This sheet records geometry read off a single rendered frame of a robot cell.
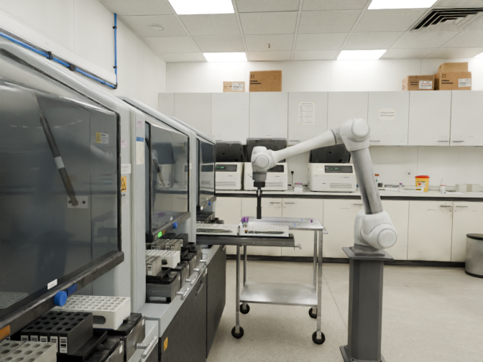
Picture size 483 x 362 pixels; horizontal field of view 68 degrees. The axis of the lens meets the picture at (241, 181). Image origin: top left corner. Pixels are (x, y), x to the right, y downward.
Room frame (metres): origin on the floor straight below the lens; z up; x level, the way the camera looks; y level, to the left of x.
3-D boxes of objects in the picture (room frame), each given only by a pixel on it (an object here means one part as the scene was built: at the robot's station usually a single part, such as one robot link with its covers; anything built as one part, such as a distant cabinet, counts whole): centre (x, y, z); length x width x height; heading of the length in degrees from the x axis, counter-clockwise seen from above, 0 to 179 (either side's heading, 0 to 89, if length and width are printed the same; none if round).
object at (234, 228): (2.23, 0.17, 0.83); 0.30 x 0.10 x 0.06; 85
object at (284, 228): (2.20, -0.14, 0.83); 0.30 x 0.10 x 0.06; 85
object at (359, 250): (2.26, -0.80, 0.73); 0.22 x 0.18 x 0.06; 175
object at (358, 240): (2.23, -0.80, 0.87); 0.18 x 0.16 x 0.22; 0
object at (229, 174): (4.85, 0.25, 1.22); 0.62 x 0.56 x 0.64; 173
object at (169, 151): (1.63, 0.55, 1.28); 0.61 x 0.51 x 0.63; 175
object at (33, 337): (0.83, 0.46, 0.85); 0.12 x 0.02 x 0.06; 175
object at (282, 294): (2.67, -0.30, 0.41); 0.67 x 0.46 x 0.82; 83
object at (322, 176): (4.72, -1.18, 1.25); 0.62 x 0.56 x 0.69; 174
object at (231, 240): (2.21, -0.01, 0.78); 0.73 x 0.14 x 0.09; 85
